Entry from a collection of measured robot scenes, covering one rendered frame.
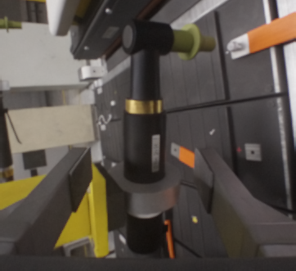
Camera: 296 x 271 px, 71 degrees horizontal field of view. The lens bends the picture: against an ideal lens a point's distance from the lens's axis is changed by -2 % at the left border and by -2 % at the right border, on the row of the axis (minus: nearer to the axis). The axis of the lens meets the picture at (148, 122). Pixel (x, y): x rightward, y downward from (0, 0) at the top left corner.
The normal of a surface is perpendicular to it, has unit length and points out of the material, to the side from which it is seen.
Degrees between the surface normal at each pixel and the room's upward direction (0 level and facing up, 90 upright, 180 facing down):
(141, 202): 56
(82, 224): 90
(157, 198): 79
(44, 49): 90
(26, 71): 90
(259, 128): 0
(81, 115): 90
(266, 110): 0
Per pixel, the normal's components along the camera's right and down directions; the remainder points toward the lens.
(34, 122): 0.48, -0.05
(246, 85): -0.86, 0.12
